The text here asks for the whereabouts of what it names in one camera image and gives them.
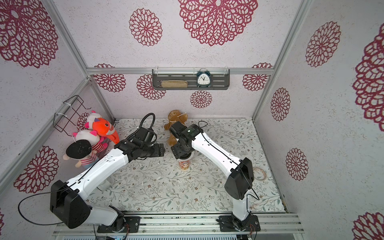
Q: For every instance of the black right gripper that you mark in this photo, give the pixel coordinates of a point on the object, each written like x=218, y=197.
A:
x=182, y=152

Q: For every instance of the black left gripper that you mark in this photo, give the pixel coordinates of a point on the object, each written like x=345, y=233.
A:
x=159, y=151

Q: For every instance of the paper milk tea cup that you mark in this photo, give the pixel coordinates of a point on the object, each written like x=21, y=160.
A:
x=185, y=161

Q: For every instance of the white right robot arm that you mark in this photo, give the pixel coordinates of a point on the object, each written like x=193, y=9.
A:
x=238, y=172

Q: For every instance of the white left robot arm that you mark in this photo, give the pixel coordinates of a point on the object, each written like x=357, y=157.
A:
x=68, y=199

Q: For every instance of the brown teddy bear plush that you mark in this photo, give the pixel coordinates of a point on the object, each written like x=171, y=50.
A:
x=173, y=117

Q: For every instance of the pink white pig plush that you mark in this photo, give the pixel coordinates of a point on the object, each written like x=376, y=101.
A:
x=87, y=133

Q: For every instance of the orange fox plush toy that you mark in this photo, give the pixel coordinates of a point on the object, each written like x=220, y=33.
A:
x=105, y=129

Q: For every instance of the teal alarm clock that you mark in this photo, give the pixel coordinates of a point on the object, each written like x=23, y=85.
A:
x=204, y=79

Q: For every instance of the black-haired doll plush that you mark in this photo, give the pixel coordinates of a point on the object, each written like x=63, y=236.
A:
x=82, y=152

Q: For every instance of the roll of clear tape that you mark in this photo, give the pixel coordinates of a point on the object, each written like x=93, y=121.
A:
x=260, y=174

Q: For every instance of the grey wall shelf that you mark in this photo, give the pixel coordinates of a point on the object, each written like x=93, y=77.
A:
x=220, y=79

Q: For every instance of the black wire basket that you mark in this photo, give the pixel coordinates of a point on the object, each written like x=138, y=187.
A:
x=74, y=117

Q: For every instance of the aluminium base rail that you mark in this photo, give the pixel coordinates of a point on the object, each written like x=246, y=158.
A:
x=192, y=226

